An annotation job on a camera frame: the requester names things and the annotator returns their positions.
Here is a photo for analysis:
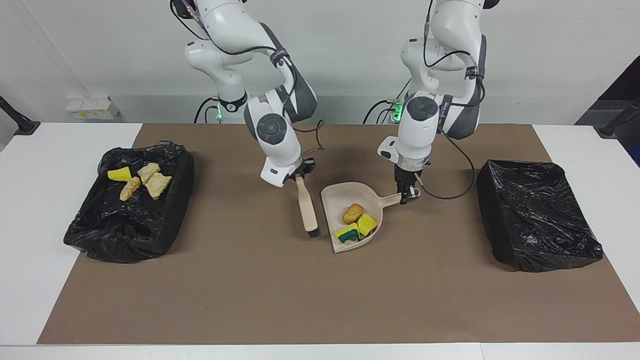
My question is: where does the beige hand brush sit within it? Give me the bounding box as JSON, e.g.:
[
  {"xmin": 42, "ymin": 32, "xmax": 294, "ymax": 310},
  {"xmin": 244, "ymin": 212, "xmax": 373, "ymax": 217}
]
[{"xmin": 295, "ymin": 175, "xmax": 321, "ymax": 239}]

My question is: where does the beige plastic dustpan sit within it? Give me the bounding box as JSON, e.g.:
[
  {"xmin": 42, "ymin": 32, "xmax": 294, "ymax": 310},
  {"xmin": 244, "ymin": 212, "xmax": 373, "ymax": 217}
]
[{"xmin": 320, "ymin": 181, "xmax": 422, "ymax": 254}]

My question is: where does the yellow sponge chunk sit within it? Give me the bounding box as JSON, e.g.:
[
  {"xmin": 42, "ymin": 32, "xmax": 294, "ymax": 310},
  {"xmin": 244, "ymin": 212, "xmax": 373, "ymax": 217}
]
[{"xmin": 356, "ymin": 213, "xmax": 379, "ymax": 237}]

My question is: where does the brown bread roll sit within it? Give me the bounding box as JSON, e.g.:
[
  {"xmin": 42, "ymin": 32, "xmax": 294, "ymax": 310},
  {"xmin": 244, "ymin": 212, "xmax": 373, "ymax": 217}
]
[{"xmin": 341, "ymin": 202, "xmax": 365, "ymax": 225}]

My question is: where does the yellow sponge with notch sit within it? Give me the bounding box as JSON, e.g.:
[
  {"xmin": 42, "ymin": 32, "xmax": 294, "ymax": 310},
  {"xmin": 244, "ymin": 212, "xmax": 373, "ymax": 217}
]
[{"xmin": 334, "ymin": 223, "xmax": 361, "ymax": 245}]

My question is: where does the pale croissant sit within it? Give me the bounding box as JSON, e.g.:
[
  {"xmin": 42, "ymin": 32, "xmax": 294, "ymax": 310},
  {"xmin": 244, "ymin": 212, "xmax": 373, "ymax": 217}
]
[{"xmin": 144, "ymin": 172, "xmax": 173, "ymax": 200}]

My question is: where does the large striped croissant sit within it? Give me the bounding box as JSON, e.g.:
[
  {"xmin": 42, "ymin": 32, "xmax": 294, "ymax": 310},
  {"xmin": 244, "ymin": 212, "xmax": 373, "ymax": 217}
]
[{"xmin": 137, "ymin": 162, "xmax": 161, "ymax": 185}]

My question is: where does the small striped croissant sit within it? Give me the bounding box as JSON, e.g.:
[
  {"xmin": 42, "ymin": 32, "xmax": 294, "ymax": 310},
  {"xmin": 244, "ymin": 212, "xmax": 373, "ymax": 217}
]
[{"xmin": 119, "ymin": 176, "xmax": 142, "ymax": 202}]

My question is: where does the flat bin with black bag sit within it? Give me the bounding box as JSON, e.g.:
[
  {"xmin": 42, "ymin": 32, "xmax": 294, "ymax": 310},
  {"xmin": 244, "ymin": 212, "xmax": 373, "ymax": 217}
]
[{"xmin": 476, "ymin": 159, "xmax": 604, "ymax": 273}]

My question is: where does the open bin with black bag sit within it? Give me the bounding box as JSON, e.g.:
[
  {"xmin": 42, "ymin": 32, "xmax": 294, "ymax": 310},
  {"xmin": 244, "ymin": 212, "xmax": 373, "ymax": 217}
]
[{"xmin": 63, "ymin": 141, "xmax": 196, "ymax": 264}]

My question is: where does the brown table mat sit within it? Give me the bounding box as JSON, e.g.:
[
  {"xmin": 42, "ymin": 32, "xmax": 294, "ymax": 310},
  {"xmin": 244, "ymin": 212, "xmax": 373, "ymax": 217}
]
[{"xmin": 37, "ymin": 123, "xmax": 640, "ymax": 345}]

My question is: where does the white power strip box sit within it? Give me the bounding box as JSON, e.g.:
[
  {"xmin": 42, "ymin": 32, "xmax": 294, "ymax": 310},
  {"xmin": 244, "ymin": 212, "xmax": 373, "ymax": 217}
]
[{"xmin": 66, "ymin": 96, "xmax": 120, "ymax": 121}]

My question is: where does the dark background panel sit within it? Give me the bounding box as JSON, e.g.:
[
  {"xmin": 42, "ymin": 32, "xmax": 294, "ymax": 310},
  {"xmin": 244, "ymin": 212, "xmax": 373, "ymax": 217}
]
[{"xmin": 575, "ymin": 55, "xmax": 640, "ymax": 166}]

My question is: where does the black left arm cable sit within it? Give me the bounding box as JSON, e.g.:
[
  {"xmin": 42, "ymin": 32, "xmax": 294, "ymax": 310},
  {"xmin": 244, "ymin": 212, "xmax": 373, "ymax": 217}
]
[{"xmin": 419, "ymin": 0, "xmax": 487, "ymax": 201}]

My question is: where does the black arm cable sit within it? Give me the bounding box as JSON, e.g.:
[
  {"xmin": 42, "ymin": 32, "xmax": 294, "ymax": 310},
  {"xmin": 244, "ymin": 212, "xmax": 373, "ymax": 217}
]
[
  {"xmin": 170, "ymin": 0, "xmax": 326, "ymax": 156},
  {"xmin": 419, "ymin": 0, "xmax": 487, "ymax": 201}
]

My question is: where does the black base cable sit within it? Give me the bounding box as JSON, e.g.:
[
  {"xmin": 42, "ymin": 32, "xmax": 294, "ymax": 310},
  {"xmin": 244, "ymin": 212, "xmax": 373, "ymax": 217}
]
[
  {"xmin": 362, "ymin": 80, "xmax": 412, "ymax": 124},
  {"xmin": 194, "ymin": 97, "xmax": 221, "ymax": 124}
]

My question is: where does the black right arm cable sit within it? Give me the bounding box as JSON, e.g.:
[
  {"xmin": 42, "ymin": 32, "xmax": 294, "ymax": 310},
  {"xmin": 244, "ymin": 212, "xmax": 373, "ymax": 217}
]
[{"xmin": 170, "ymin": 0, "xmax": 326, "ymax": 156}]

